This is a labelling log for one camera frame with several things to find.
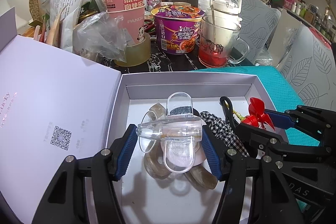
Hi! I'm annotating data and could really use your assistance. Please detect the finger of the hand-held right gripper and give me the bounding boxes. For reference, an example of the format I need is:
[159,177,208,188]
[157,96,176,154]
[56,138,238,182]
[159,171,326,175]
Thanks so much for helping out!
[236,123,330,161]
[264,105,336,147]

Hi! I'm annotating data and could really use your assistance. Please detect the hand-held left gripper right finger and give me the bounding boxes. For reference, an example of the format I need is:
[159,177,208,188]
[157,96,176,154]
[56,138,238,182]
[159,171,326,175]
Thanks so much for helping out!
[201,126,298,224]

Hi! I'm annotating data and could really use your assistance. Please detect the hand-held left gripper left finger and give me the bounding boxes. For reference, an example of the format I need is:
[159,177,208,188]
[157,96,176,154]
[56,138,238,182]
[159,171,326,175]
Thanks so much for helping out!
[31,123,139,224]

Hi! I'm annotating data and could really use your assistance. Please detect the red propeller toy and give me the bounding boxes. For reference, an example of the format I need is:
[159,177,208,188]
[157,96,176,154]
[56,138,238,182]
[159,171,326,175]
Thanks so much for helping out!
[241,97,276,131]

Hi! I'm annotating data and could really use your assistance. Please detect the black checkered hair clip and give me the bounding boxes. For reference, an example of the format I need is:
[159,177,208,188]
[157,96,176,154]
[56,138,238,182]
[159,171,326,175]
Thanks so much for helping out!
[199,96,250,157]

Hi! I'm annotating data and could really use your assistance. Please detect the translucent wavy hair clip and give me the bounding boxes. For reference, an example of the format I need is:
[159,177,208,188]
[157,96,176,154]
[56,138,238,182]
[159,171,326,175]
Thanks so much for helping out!
[143,103,218,191]

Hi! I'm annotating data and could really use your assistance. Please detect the clear plastic toy airplane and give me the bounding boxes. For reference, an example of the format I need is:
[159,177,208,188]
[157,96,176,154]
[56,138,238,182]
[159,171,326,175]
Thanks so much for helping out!
[136,91,203,174]

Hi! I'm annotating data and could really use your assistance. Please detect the black foam ring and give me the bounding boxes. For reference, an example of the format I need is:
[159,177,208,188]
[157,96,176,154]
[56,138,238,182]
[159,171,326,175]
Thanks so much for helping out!
[169,106,193,117]

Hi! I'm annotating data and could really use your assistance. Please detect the lavender cardboard box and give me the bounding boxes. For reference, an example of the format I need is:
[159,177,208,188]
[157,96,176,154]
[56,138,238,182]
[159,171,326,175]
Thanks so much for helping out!
[0,7,289,224]

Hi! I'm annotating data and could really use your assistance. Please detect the teal foam mat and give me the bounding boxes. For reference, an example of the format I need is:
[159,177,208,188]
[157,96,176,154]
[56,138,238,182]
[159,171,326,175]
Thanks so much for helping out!
[188,66,321,147]

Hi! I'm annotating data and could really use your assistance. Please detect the grey leaf-pattern covered chair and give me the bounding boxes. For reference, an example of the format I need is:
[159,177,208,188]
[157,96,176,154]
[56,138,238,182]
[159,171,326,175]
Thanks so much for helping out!
[236,0,282,63]
[278,23,336,111]

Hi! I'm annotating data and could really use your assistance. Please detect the white low cabinet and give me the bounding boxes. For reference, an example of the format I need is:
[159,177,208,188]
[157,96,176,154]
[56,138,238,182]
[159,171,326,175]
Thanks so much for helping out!
[268,7,302,67]

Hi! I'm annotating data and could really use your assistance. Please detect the pink plastic bag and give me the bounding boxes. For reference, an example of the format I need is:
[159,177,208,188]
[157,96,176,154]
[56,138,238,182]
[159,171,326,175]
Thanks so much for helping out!
[310,30,332,47]

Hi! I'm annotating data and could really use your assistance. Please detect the glass mug with red drink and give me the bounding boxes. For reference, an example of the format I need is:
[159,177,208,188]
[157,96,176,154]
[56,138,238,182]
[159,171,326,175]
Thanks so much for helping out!
[198,16,250,68]

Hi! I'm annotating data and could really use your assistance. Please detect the brown packing tape roll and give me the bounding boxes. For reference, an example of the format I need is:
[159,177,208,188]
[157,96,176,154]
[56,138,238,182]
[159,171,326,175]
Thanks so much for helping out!
[114,34,151,67]

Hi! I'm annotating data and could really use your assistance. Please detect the row of bottles and jars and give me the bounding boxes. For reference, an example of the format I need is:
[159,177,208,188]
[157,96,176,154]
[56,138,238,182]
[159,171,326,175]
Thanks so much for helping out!
[285,0,336,41]

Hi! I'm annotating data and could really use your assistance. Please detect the metal spoon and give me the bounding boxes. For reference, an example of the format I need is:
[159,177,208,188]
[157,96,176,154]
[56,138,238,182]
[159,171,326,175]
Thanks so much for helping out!
[211,5,217,52]

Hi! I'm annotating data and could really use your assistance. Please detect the crumpled clear plastic bag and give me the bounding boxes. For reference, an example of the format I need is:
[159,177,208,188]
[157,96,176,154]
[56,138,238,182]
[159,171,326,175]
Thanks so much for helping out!
[73,13,137,62]

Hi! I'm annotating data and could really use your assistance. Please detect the pink panda print paper cup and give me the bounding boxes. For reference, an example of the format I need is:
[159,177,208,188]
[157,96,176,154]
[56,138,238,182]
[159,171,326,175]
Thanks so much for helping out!
[106,5,146,45]

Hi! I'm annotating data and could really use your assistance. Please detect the purple instant noodle bowl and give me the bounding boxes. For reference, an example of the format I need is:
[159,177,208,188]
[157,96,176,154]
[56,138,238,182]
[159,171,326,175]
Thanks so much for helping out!
[151,5,206,56]

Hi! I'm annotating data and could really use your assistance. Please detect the printed paper sheet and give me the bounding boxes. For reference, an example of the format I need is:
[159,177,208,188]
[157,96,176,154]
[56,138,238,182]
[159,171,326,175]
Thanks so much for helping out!
[50,0,87,25]

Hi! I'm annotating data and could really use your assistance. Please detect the white jug with handle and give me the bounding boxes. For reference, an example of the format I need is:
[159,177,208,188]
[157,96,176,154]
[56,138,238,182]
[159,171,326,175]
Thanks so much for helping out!
[209,0,243,48]

